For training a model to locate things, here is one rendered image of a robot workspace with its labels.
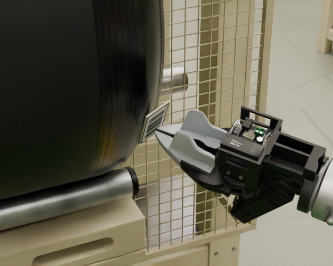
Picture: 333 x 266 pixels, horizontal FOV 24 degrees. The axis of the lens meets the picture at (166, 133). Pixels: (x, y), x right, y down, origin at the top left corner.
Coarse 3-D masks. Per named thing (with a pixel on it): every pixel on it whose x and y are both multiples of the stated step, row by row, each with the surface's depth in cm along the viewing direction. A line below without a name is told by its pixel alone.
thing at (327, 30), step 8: (328, 0) 335; (328, 8) 337; (328, 16) 338; (320, 24) 344; (328, 24) 341; (320, 32) 346; (328, 32) 342; (320, 40) 347; (328, 40) 345; (320, 48) 349; (328, 48) 348
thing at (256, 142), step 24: (240, 144) 88; (264, 144) 89; (288, 144) 89; (312, 144) 87; (240, 168) 88; (264, 168) 89; (288, 168) 87; (312, 168) 85; (240, 192) 93; (264, 192) 93; (288, 192) 91; (312, 192) 87
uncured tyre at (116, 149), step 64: (0, 0) 76; (64, 0) 79; (128, 0) 82; (0, 64) 78; (64, 64) 81; (128, 64) 85; (0, 128) 83; (64, 128) 86; (128, 128) 91; (0, 192) 94
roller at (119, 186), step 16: (96, 176) 108; (112, 176) 108; (128, 176) 109; (32, 192) 105; (48, 192) 105; (64, 192) 106; (80, 192) 106; (96, 192) 107; (112, 192) 108; (128, 192) 109; (0, 208) 103; (16, 208) 103; (32, 208) 104; (48, 208) 105; (64, 208) 106; (80, 208) 107; (0, 224) 103; (16, 224) 104
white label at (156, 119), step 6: (168, 102) 94; (162, 108) 93; (150, 114) 92; (156, 114) 93; (162, 114) 95; (144, 120) 92; (150, 120) 93; (156, 120) 95; (162, 120) 96; (144, 126) 93; (150, 126) 95; (156, 126) 96; (144, 132) 95; (150, 132) 96; (144, 138) 96
